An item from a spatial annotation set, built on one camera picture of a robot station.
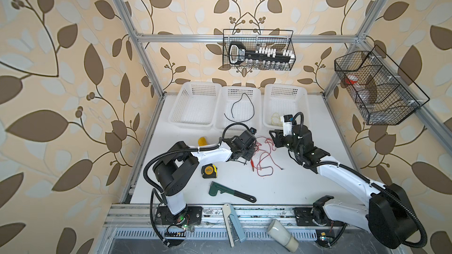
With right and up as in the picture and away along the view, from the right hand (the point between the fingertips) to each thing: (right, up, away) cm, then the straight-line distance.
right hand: (273, 132), depth 84 cm
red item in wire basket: (+36, +25, -3) cm, 44 cm away
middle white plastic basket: (-15, +15, +32) cm, 38 cm away
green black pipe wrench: (-28, -26, -2) cm, 38 cm away
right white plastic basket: (+13, +18, +33) cm, 40 cm away
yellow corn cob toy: (-36, -6, +10) cm, 38 cm away
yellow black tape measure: (-31, -19, +1) cm, 36 cm away
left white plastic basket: (-45, +14, +32) cm, 57 cm away
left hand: (-10, -9, +5) cm, 14 cm away
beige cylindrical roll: (-1, -38, -15) cm, 40 cm away
